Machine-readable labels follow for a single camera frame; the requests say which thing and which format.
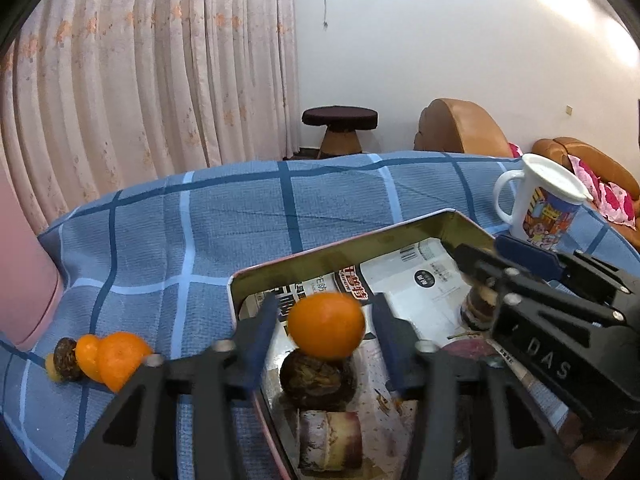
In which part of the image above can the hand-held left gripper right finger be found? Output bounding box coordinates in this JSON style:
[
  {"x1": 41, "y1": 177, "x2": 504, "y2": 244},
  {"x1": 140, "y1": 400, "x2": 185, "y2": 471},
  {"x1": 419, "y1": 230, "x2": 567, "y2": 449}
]
[{"x1": 372, "y1": 292, "x2": 576, "y2": 480}]

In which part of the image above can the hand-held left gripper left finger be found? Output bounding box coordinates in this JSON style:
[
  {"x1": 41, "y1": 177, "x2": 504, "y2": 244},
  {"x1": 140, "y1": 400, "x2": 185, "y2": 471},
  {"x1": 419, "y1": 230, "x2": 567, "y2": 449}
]
[{"x1": 65, "y1": 294, "x2": 279, "y2": 480}]

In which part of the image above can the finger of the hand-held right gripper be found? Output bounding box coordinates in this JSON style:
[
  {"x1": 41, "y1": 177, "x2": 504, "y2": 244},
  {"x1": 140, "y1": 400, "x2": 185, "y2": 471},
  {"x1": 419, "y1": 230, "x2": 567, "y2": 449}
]
[
  {"x1": 494, "y1": 236, "x2": 640, "y2": 306},
  {"x1": 452, "y1": 243, "x2": 628, "y2": 323}
]

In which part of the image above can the brown round fruit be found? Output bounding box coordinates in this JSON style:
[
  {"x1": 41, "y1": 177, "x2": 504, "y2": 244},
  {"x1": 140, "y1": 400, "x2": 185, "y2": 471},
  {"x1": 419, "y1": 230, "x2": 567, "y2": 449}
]
[
  {"x1": 54, "y1": 338, "x2": 83, "y2": 383},
  {"x1": 279, "y1": 350, "x2": 358, "y2": 411}
]

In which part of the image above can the orange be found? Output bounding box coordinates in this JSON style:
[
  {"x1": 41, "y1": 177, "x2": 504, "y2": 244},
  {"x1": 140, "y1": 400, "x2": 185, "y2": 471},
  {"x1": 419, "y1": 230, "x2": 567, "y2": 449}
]
[
  {"x1": 288, "y1": 292, "x2": 366, "y2": 359},
  {"x1": 76, "y1": 335, "x2": 106, "y2": 381},
  {"x1": 97, "y1": 331, "x2": 153, "y2": 393}
]

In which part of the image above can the purple round fruit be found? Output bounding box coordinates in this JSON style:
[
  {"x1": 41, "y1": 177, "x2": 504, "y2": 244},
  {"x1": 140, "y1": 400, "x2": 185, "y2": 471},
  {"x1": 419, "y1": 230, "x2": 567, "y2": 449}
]
[{"x1": 440, "y1": 338, "x2": 508, "y2": 376}]

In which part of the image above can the pink metal tin box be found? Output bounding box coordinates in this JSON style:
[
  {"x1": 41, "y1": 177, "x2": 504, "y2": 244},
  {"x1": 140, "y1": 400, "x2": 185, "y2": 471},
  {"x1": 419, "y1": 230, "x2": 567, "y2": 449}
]
[{"x1": 228, "y1": 208, "x2": 621, "y2": 480}]

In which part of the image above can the cylindrical cake roll piece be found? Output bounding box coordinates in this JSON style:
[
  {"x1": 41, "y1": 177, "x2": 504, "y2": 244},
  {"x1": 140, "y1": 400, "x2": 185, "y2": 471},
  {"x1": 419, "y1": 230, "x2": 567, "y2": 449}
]
[{"x1": 298, "y1": 410, "x2": 362, "y2": 473}]

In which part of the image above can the white cartoon print mug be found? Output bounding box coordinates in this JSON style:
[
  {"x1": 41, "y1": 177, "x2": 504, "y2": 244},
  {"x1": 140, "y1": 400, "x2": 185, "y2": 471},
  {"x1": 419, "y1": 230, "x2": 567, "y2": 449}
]
[{"x1": 493, "y1": 154, "x2": 595, "y2": 253}]

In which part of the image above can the printed paper leaflet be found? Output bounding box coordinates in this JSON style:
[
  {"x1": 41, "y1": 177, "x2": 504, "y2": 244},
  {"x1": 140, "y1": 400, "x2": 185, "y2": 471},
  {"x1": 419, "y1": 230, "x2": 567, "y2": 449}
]
[{"x1": 252, "y1": 237, "x2": 473, "y2": 480}]

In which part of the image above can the pink floral cushion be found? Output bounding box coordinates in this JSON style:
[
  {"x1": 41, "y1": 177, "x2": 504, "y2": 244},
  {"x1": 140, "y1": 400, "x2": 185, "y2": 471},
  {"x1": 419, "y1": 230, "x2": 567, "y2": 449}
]
[{"x1": 567, "y1": 155, "x2": 638, "y2": 231}]

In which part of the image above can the brown leather sofa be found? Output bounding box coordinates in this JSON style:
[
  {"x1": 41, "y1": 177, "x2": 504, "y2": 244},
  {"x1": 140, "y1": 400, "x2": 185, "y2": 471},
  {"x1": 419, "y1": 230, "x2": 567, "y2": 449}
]
[{"x1": 531, "y1": 136, "x2": 640, "y2": 253}]

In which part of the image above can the blue plaid tablecloth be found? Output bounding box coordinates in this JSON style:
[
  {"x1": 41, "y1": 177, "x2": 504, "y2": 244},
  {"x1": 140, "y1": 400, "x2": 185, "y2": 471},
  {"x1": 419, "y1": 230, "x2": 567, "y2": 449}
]
[{"x1": 0, "y1": 151, "x2": 640, "y2": 480}]

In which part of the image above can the brown leather armchair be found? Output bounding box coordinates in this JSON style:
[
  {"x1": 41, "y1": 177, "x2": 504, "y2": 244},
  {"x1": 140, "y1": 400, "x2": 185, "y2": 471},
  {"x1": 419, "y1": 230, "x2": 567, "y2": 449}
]
[{"x1": 413, "y1": 98, "x2": 513, "y2": 157}]

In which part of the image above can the round dark stool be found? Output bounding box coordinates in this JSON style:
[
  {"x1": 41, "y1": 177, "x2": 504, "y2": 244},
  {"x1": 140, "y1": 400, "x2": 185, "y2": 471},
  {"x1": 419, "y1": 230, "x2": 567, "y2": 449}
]
[{"x1": 301, "y1": 106, "x2": 379, "y2": 158}]

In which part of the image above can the pink chair back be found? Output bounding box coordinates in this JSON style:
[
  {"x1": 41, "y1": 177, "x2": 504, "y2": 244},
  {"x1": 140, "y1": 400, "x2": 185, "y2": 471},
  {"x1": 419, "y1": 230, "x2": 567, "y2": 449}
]
[{"x1": 0, "y1": 170, "x2": 66, "y2": 351}]

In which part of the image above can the beige floral curtain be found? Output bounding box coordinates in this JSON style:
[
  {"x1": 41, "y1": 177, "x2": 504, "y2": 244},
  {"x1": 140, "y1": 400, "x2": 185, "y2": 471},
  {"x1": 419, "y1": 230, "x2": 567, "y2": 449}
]
[{"x1": 0, "y1": 0, "x2": 301, "y2": 233}]

